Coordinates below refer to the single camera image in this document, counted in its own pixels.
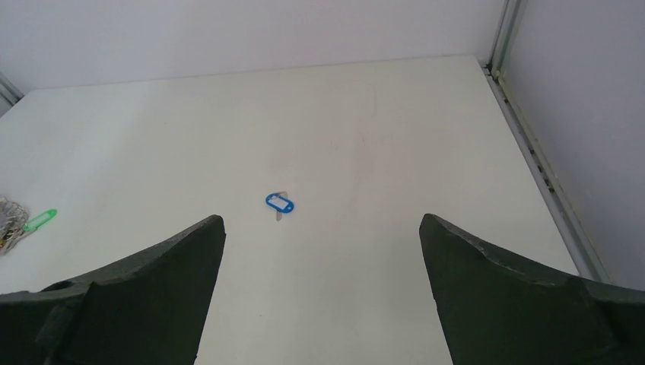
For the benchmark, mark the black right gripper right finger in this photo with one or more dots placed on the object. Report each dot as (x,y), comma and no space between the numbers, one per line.
(498,307)

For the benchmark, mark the blue key tag with key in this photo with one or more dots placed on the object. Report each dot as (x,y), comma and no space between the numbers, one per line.
(280,203)

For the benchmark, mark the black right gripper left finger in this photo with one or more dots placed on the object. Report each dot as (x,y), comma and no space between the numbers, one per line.
(147,308)

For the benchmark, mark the green key tag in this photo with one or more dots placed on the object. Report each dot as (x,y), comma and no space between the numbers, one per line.
(36,222)

